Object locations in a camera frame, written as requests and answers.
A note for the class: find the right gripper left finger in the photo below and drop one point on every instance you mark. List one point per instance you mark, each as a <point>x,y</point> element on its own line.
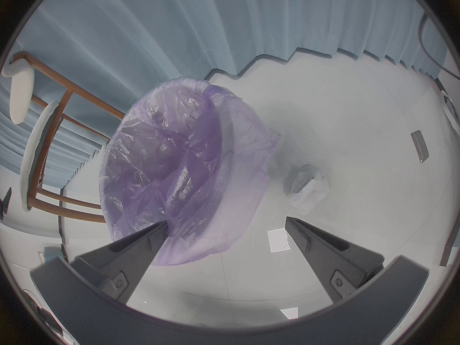
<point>122,264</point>

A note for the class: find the purple plastic bag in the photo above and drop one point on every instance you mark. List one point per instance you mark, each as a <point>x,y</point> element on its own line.
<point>172,149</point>

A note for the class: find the pale blue curtain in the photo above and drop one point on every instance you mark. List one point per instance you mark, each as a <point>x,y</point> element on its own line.
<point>179,31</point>

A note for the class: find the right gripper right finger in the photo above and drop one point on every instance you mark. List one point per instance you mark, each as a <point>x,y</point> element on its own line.
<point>334,261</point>

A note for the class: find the white cushioned wooden chair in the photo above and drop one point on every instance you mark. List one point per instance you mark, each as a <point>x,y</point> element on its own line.
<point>21,95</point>

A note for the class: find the crumpled white paper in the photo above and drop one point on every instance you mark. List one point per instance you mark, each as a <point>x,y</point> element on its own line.
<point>309,192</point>

